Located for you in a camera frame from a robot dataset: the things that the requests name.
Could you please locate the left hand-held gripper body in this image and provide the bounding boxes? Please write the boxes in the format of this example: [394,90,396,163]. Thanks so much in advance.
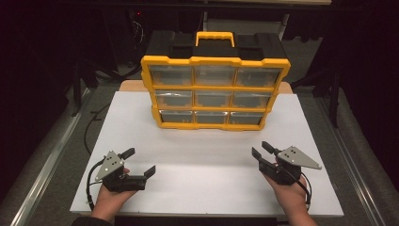
[94,150,148,193]

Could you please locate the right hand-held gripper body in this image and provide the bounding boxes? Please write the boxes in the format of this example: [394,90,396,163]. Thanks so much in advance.
[259,145,323,186]

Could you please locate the clear plastic drawer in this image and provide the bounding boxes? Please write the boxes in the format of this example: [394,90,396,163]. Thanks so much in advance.
[228,110,265,126]

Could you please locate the yellow black drawer organizer cabinet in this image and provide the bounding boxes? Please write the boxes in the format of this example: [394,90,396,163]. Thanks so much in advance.
[139,30,292,132]

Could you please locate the person's left hand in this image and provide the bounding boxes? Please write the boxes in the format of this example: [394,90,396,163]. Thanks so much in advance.
[89,168,139,222]

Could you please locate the person's right hand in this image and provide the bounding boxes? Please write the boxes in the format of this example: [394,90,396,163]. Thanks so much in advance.
[263,170,311,218]

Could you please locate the set of clear drawers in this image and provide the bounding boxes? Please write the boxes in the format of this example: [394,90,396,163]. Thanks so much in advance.
[149,64,282,125]

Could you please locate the right hand-held gripper cable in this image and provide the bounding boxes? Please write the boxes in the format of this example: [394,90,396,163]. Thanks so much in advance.
[278,165,313,211]

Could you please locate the hand-held gripper cable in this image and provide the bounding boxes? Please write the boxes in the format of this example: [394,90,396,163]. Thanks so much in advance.
[86,159,106,211]
[278,165,313,211]

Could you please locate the left hand-held gripper cable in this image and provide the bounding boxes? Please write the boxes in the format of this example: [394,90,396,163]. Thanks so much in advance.
[86,159,106,211]

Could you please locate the black floor cable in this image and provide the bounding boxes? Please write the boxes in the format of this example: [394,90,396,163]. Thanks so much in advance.
[83,103,111,155]

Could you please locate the hanging wire bundle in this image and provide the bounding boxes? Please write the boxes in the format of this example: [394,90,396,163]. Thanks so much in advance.
[131,19,146,51]

